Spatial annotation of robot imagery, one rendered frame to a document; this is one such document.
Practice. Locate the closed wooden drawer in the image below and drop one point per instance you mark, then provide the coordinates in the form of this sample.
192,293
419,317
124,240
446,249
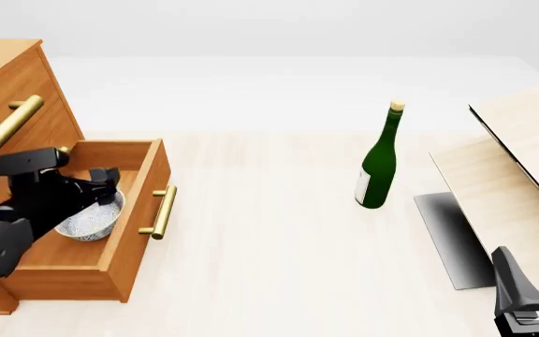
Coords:
56,128
14,75

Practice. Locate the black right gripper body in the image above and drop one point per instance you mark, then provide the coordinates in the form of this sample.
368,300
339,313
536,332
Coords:
531,326

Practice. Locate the patterned black white bowl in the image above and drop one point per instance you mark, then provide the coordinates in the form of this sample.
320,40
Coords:
92,221

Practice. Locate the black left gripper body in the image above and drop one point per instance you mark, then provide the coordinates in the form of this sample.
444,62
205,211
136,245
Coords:
106,175

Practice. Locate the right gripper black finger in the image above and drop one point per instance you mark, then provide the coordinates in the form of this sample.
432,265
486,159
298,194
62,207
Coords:
515,284

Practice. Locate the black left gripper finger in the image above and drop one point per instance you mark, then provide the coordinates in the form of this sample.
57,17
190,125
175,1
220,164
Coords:
108,199

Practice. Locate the open wooden drawer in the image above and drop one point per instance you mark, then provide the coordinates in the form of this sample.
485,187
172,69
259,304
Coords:
73,259

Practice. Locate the flat black plate on stalk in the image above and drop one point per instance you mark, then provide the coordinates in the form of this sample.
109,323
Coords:
26,160

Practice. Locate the pale wooden rack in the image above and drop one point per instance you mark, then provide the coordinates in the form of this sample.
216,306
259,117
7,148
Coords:
508,182

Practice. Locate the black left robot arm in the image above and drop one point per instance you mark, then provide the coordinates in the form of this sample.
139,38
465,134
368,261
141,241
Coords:
40,207

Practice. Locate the green wine bottle with cork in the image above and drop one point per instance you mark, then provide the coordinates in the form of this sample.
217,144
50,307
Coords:
378,168

